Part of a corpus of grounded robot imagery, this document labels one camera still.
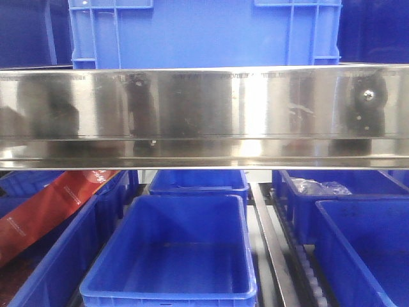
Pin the stainless steel shelf beam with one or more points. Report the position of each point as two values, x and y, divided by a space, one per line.
293 117

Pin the blue bin rear centre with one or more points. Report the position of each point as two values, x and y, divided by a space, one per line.
189 182

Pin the clear plastic bag in bin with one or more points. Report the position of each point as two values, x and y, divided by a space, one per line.
312 187

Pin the blue bin front centre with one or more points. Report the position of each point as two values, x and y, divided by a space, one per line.
176 251

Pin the large light blue crate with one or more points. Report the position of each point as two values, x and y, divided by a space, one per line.
200 34

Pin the steel bolt on beam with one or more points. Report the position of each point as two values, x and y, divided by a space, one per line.
368 95

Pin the blue bin front right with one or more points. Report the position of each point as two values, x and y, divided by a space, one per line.
362 249

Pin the blue bin rear left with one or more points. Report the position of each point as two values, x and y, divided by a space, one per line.
26 183

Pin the blue bin front left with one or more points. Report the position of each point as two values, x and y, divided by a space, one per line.
49 272

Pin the red cardboard package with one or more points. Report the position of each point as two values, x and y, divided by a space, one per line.
47 209

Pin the steel roller rail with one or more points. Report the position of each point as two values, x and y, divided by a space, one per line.
284 271

